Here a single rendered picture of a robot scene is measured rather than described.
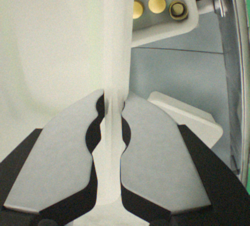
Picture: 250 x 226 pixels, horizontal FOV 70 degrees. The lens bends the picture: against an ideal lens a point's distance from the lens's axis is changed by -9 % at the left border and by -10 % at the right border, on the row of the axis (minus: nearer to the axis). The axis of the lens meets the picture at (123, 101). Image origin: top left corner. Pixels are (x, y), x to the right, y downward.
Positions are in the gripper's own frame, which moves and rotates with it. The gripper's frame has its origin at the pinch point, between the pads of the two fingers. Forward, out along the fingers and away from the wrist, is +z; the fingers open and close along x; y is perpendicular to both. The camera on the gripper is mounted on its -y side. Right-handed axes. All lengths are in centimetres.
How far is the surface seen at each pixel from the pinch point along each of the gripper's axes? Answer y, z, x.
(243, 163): 32.6, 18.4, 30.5
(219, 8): -1.9, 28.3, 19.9
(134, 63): 12.8, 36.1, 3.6
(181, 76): 15.8, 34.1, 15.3
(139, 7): -1.6, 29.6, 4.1
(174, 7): -1.4, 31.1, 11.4
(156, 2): -2.5, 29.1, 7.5
